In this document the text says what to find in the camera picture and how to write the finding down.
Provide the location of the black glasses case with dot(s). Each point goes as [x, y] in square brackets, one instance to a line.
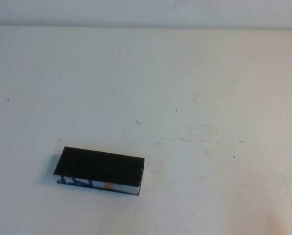
[99, 166]

